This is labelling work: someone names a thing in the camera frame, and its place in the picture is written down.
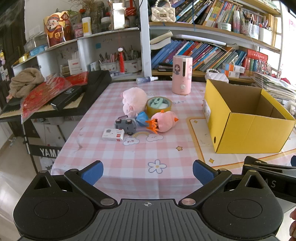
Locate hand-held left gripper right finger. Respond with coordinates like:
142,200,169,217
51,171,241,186
179,159,274,207

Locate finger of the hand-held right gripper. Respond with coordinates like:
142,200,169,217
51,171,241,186
242,163,296,212
244,155,296,173

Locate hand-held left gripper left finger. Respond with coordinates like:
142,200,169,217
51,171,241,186
23,160,117,208

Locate white red small box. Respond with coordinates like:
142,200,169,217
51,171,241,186
102,128,125,142

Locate yellow cardboard box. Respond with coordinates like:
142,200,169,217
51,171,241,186
203,79,296,154

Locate grey toy car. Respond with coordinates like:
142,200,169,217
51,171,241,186
114,118,137,135

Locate pink chick plush toy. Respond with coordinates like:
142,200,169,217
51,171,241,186
145,110,179,135

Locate small blue pouch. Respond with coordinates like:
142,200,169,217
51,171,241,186
135,111,149,127

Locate yellow tape roll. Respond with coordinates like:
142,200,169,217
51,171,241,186
146,97,173,118

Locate pale pink plush toy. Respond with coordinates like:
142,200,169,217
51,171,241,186
120,87,148,117

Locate person's right hand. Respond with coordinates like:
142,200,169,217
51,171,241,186
290,209,296,234

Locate black keyboard stand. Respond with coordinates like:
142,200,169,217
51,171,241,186
23,117,67,173

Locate long black box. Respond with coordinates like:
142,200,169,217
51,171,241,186
50,86,84,110

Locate stack of papers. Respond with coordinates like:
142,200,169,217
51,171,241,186
252,72,296,103

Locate black electronic keyboard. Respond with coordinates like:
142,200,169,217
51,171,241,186
0,71,112,122

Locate red patterned gift bag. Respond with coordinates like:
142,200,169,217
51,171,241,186
21,77,72,118

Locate red flat packet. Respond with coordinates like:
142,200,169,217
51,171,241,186
66,71,89,86

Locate pink humidifier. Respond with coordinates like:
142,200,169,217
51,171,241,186
171,55,193,95

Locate white quilted purse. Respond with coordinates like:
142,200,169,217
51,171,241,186
206,68,229,83

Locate small colourful figurines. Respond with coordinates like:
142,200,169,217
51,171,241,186
257,59,281,76

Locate small spray bottle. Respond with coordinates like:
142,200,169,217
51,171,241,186
136,76,159,84

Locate row of red thick books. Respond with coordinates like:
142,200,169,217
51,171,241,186
242,49,269,73

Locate white red card box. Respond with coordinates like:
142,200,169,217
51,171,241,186
68,59,82,75

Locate white pen holder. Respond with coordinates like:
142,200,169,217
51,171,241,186
99,53,119,71
124,46,142,73

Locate brown cloth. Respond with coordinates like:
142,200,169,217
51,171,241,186
9,68,45,98

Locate row of leaning books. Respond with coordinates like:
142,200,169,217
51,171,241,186
151,40,247,71

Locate white storage box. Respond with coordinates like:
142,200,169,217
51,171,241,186
258,27,273,45

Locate white paper roll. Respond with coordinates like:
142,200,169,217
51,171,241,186
172,35,227,45

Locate white curved shelf unit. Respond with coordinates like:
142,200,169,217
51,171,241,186
13,0,152,80

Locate wooden bookshelf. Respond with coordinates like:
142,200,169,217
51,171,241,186
148,0,285,84

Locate white bottle yellow label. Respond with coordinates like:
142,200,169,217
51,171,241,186
82,17,92,37

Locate red figure paper decoration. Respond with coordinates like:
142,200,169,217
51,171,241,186
44,10,74,48

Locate white round jar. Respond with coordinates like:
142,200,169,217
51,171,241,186
217,22,232,32

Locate clear acrylic container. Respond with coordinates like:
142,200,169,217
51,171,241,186
109,0,126,30

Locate row of colourful thin books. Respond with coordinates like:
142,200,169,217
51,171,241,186
172,0,241,26

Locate cream quilted handbag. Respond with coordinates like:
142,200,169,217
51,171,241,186
151,0,175,23

